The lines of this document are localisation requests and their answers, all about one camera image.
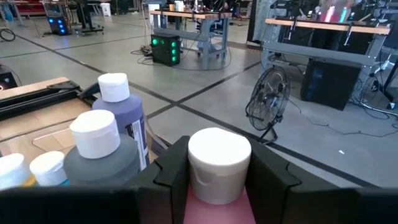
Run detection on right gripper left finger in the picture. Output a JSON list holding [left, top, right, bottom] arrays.
[[124, 136, 190, 224]]

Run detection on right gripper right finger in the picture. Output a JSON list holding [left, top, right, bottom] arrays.
[[245, 139, 338, 224]]

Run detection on large pink paint bottle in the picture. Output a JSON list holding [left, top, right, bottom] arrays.
[[183, 127, 256, 224]]

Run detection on large grey-blue paint bottle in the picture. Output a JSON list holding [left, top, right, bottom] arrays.
[[63, 109, 141, 187]]

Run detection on large purple paint bottle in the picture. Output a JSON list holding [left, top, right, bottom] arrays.
[[92, 73, 150, 171]]

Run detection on black floor fan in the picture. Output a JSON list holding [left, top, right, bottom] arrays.
[[244, 65, 292, 146]]

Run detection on black rectangular case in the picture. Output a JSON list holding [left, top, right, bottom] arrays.
[[300, 58, 362, 111]]

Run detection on black computer green lights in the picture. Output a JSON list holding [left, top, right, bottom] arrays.
[[150, 33, 181, 67]]

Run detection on blue-grey metal workbench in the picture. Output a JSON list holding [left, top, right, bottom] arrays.
[[260, 17, 392, 94], [149, 9, 233, 70]]

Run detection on white stool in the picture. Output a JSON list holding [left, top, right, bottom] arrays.
[[99, 2, 112, 18]]

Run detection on black computer purple lights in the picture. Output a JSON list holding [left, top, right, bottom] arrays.
[[0, 64, 19, 91]]

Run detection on black computer blue lights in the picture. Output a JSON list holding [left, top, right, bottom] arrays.
[[46, 15, 70, 36]]

